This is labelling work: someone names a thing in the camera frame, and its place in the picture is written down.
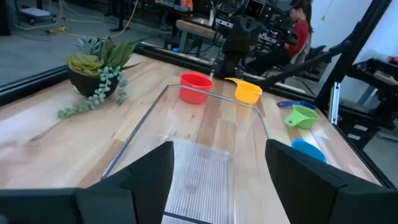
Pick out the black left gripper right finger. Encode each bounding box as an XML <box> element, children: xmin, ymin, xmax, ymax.
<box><xmin>265</xmin><ymin>139</ymin><xmax>398</xmax><ymax>224</ymax></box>

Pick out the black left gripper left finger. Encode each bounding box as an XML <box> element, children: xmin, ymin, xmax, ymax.
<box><xmin>0</xmin><ymin>141</ymin><xmax>175</xmax><ymax>224</ymax></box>

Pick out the light blue measuring cup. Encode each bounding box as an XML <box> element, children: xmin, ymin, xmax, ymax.
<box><xmin>290</xmin><ymin>138</ymin><xmax>328</xmax><ymax>164</ymax></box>

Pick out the green measuring cup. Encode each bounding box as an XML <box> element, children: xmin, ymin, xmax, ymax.
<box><xmin>284</xmin><ymin>105</ymin><xmax>320</xmax><ymax>130</ymax></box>

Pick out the clear plastic basket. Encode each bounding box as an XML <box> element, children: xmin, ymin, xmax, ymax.
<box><xmin>101</xmin><ymin>83</ymin><xmax>271</xmax><ymax>224</ymax></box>

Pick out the dark blue measuring cup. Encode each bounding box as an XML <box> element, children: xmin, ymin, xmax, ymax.
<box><xmin>275</xmin><ymin>100</ymin><xmax>318</xmax><ymax>110</ymax></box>

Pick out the red measuring cup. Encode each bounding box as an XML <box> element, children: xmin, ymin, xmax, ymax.
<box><xmin>179</xmin><ymin>72</ymin><xmax>215</xmax><ymax>105</ymax></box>

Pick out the yellow measuring cup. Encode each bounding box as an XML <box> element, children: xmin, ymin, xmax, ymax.
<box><xmin>224</xmin><ymin>77</ymin><xmax>264</xmax><ymax>106</ymax></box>

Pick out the succulent plant in black pot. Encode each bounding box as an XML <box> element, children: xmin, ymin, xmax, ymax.
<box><xmin>57</xmin><ymin>35</ymin><xmax>142</xmax><ymax>121</ymax></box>

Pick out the black side desk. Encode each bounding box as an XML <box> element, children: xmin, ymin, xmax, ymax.
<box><xmin>338</xmin><ymin>57</ymin><xmax>398</xmax><ymax>150</ymax></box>

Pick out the person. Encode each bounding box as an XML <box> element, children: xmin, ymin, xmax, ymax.
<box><xmin>245</xmin><ymin>0</ymin><xmax>315</xmax><ymax>75</ymax></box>

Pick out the wooden workbench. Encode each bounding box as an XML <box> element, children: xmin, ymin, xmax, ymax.
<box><xmin>175</xmin><ymin>17</ymin><xmax>220</xmax><ymax>54</ymax></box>

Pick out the wheeled floor dolly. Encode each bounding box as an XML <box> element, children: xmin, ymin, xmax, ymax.
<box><xmin>18</xmin><ymin>6</ymin><xmax>58</xmax><ymax>26</ymax></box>

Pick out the silver aluminium bracket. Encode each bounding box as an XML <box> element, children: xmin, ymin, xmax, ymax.
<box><xmin>328</xmin><ymin>81</ymin><xmax>341</xmax><ymax>125</ymax></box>

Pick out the black table frame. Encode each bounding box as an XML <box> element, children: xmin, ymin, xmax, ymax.
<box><xmin>0</xmin><ymin>0</ymin><xmax>396</xmax><ymax>189</ymax></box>

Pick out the yellow floor cable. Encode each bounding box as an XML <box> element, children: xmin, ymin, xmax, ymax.
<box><xmin>46</xmin><ymin>0</ymin><xmax>139</xmax><ymax>40</ymax></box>

